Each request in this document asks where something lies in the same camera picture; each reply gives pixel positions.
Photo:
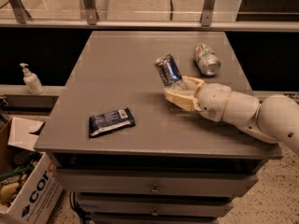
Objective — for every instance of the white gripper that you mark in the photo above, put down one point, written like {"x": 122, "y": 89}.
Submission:
{"x": 212, "y": 101}

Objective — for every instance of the silver blue redbull can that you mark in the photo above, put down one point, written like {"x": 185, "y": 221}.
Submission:
{"x": 169, "y": 73}

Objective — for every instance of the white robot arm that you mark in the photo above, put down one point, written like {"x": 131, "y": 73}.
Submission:
{"x": 276, "y": 119}

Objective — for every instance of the dark blue snack packet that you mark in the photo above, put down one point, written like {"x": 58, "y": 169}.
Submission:
{"x": 110, "y": 122}

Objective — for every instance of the grey drawer cabinet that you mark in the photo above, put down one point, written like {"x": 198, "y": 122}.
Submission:
{"x": 116, "y": 70}

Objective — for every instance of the lower grey drawer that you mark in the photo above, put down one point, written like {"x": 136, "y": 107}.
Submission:
{"x": 155, "y": 206}

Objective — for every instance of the grey drawer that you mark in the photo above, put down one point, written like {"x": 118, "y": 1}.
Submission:
{"x": 155, "y": 206}
{"x": 156, "y": 183}

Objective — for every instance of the upper grey drawer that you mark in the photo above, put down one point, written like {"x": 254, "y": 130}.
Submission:
{"x": 156, "y": 183}

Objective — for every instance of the white pump dispenser bottle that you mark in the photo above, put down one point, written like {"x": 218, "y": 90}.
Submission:
{"x": 31, "y": 80}

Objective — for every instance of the white cardboard box with lettering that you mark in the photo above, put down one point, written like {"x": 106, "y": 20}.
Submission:
{"x": 29, "y": 191}

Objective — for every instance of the metal railing post right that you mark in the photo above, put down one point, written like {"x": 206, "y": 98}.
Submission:
{"x": 207, "y": 12}

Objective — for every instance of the metal railing post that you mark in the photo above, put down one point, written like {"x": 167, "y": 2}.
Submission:
{"x": 207, "y": 12}
{"x": 91, "y": 13}
{"x": 21, "y": 15}

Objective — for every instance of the metal railing post middle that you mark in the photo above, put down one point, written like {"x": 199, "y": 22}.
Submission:
{"x": 91, "y": 13}

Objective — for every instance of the metal railing post left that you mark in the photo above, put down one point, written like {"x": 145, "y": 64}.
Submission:
{"x": 21, "y": 15}

